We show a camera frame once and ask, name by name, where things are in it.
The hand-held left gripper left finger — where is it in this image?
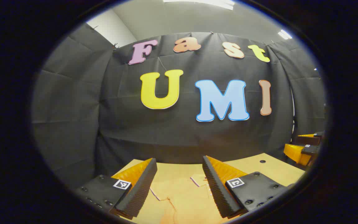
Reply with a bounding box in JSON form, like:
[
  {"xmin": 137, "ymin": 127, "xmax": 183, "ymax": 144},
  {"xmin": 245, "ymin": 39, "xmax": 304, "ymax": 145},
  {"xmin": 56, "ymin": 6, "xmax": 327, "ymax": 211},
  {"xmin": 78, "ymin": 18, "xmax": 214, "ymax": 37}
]
[{"xmin": 73, "ymin": 158, "xmax": 158, "ymax": 220}]

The long ceiling light panel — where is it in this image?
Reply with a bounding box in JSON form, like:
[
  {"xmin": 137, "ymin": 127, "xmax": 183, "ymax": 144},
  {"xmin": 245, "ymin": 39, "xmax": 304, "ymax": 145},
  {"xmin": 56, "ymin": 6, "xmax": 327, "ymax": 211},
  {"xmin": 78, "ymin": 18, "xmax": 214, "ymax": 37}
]
[{"xmin": 163, "ymin": 0, "xmax": 235, "ymax": 10}]

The orange polo T-shirt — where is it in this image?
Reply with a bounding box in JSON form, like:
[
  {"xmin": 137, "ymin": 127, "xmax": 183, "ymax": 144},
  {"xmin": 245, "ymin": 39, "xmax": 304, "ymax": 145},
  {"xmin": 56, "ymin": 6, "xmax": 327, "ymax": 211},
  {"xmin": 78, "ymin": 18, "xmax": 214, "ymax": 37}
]
[{"xmin": 149, "ymin": 174, "xmax": 229, "ymax": 224}]

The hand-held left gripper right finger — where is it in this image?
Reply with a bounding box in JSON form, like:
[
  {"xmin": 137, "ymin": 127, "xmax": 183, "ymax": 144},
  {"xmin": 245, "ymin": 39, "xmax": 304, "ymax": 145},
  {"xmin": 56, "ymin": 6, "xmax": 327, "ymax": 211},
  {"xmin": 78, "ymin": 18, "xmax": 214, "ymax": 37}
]
[{"xmin": 202, "ymin": 155, "xmax": 291, "ymax": 219}]

